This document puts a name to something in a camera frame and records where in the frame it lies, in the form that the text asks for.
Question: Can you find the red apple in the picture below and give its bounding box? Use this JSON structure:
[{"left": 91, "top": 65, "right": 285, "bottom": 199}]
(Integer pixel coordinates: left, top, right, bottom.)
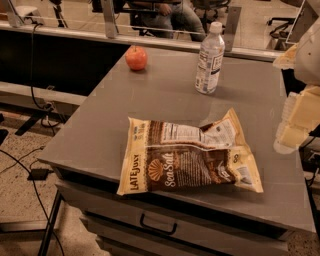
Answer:
[{"left": 125, "top": 46, "right": 148, "bottom": 71}]

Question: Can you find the seated person in jeans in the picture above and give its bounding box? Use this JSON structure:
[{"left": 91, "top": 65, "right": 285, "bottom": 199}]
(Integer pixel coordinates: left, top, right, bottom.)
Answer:
[{"left": 141, "top": 1, "right": 206, "bottom": 42}]

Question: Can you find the brown Late July chip bag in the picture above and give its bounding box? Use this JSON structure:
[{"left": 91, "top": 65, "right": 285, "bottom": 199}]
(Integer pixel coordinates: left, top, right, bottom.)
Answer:
[{"left": 117, "top": 109, "right": 263, "bottom": 195}]

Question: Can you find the black drawer handle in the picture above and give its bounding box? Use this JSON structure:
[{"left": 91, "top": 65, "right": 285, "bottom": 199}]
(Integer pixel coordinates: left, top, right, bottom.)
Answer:
[{"left": 139, "top": 214, "right": 178, "bottom": 236}]

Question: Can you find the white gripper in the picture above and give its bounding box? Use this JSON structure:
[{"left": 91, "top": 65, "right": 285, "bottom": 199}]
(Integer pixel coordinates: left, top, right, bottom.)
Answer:
[{"left": 273, "top": 85, "right": 320, "bottom": 154}]

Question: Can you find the black office chair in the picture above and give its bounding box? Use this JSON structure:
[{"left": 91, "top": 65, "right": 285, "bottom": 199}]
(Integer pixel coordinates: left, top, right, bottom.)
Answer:
[{"left": 267, "top": 17, "right": 295, "bottom": 39}]

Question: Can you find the clear plastic water bottle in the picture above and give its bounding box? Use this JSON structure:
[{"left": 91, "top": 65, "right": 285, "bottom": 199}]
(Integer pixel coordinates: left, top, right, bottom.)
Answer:
[{"left": 195, "top": 22, "right": 225, "bottom": 94}]

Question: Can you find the black power adapter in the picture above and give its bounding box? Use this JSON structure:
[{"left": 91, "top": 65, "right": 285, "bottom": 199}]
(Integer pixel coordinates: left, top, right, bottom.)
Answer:
[{"left": 28, "top": 168, "right": 49, "bottom": 181}]

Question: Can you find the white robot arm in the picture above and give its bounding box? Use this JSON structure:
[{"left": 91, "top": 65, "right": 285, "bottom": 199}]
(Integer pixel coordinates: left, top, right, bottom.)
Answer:
[{"left": 273, "top": 0, "right": 320, "bottom": 154}]

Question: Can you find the black floor cable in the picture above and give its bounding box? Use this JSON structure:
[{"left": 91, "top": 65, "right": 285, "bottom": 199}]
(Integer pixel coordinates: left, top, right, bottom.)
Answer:
[{"left": 0, "top": 145, "right": 66, "bottom": 256}]

